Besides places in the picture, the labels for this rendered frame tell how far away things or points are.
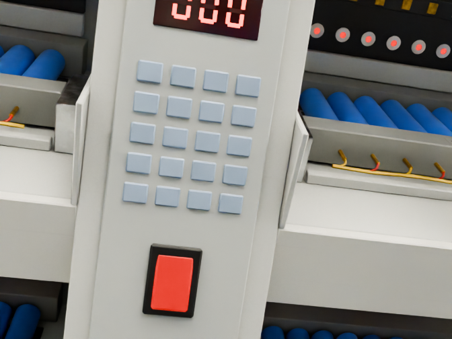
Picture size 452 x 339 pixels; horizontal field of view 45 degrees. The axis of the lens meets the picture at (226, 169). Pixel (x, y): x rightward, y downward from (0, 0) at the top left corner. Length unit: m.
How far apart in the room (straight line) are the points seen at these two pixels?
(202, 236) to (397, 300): 0.11
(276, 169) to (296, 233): 0.03
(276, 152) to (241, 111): 0.03
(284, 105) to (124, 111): 0.07
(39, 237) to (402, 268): 0.18
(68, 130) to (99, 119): 0.05
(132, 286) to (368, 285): 0.12
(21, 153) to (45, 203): 0.05
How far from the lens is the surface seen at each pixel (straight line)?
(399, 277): 0.30
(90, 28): 0.46
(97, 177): 0.26
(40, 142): 0.31
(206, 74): 0.25
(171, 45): 0.25
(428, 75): 0.47
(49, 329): 0.45
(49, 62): 0.38
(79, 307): 0.28
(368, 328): 0.48
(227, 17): 0.25
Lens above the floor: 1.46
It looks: 9 degrees down
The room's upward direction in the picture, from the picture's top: 8 degrees clockwise
